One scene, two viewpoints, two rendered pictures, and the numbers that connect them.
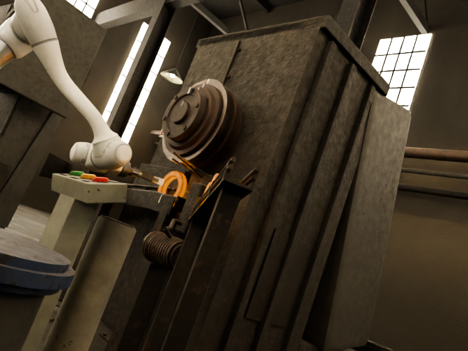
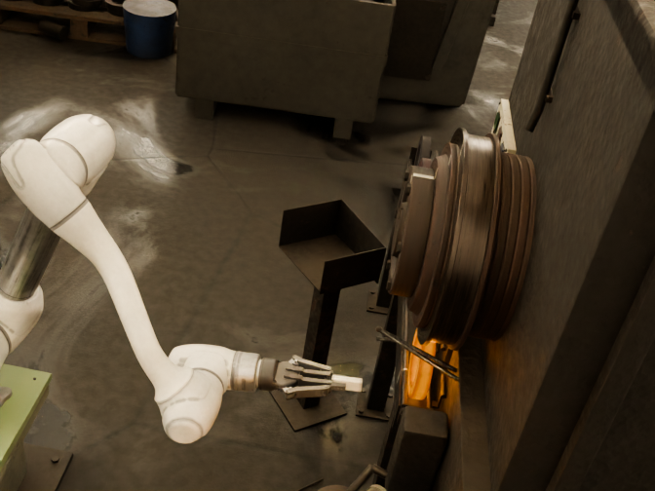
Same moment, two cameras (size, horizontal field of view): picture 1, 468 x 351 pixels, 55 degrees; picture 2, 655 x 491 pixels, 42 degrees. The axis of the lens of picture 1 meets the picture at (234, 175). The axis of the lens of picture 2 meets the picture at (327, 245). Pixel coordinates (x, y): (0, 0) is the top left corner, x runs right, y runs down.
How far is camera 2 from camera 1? 1.93 m
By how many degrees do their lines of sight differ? 61
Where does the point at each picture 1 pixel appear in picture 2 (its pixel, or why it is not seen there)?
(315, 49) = (635, 184)
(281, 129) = (533, 394)
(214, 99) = (438, 234)
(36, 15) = (24, 193)
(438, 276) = not seen: outside the picture
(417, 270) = not seen: outside the picture
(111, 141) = (167, 404)
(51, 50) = (70, 237)
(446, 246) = not seen: outside the picture
